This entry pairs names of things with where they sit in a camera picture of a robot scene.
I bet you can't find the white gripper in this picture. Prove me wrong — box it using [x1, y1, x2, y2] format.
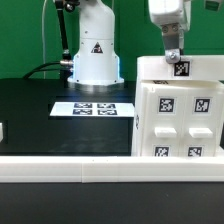
[148, 0, 224, 64]

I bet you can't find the white cabinet door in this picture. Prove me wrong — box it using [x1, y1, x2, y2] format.
[179, 82, 224, 157]
[141, 85, 186, 157]

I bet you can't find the white cabinet body box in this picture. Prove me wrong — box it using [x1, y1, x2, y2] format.
[132, 81, 224, 157]

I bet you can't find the white cabinet top block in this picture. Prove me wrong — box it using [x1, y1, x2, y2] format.
[137, 55, 224, 81]

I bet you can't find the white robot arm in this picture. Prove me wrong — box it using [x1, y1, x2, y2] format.
[68, 0, 224, 91]

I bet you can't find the white marker sheet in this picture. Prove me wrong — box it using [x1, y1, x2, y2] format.
[50, 102, 134, 117]

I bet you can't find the white hanging cable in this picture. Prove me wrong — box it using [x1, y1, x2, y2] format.
[40, 0, 48, 80]

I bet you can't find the black cable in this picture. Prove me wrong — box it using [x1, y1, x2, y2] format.
[22, 61, 63, 80]

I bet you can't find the white L-shaped fence rail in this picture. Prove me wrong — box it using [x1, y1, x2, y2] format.
[0, 152, 224, 183]

